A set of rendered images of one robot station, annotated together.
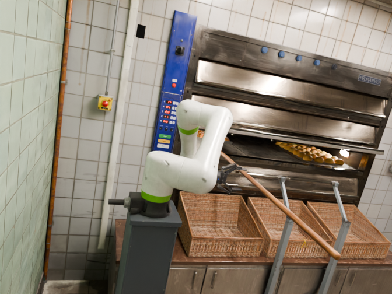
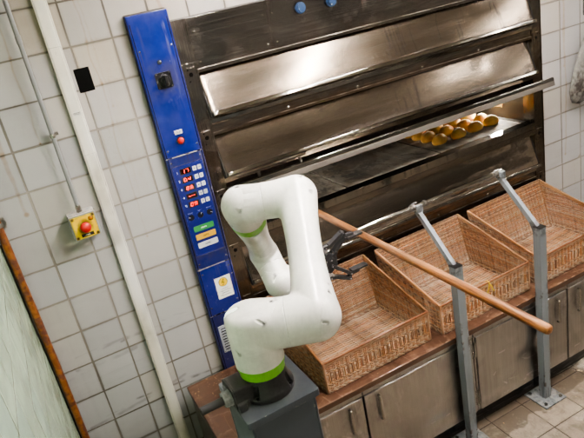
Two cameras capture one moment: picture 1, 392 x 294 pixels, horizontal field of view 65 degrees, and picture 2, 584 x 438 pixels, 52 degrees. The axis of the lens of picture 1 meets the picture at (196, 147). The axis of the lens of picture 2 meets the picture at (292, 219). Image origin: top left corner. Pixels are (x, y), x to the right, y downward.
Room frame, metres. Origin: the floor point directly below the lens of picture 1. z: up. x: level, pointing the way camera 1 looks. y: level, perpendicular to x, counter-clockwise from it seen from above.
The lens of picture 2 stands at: (-0.13, 0.09, 2.19)
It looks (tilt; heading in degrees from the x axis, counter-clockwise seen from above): 22 degrees down; 355
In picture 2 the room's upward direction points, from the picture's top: 12 degrees counter-clockwise
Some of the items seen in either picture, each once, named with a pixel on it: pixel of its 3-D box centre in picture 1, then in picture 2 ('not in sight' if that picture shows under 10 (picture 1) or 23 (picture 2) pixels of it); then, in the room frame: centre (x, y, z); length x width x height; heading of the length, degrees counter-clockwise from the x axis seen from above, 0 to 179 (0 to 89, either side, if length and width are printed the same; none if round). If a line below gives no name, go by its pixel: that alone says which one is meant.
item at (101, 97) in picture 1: (105, 102); (83, 223); (2.10, 0.67, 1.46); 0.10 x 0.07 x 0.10; 108
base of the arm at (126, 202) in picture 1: (141, 202); (245, 386); (1.17, 0.18, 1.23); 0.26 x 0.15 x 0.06; 109
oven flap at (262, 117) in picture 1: (291, 121); (393, 100); (2.59, -0.75, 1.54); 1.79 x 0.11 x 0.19; 108
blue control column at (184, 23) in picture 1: (146, 132); (157, 212); (3.16, 0.54, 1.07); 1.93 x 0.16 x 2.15; 18
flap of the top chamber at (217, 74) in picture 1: (300, 90); (386, 44); (2.59, -0.75, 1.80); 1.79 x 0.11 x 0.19; 108
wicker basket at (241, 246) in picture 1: (217, 222); (347, 317); (2.16, -0.28, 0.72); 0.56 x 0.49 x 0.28; 109
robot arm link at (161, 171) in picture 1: (162, 175); (259, 336); (1.18, 0.11, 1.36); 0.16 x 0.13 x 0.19; 82
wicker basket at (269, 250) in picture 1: (286, 226); (450, 268); (2.34, -0.85, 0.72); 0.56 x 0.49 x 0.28; 109
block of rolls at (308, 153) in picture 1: (308, 151); (434, 122); (3.19, -1.17, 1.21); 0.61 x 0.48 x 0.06; 18
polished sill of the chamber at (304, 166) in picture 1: (279, 163); (399, 174); (2.61, -0.74, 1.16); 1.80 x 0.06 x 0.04; 108
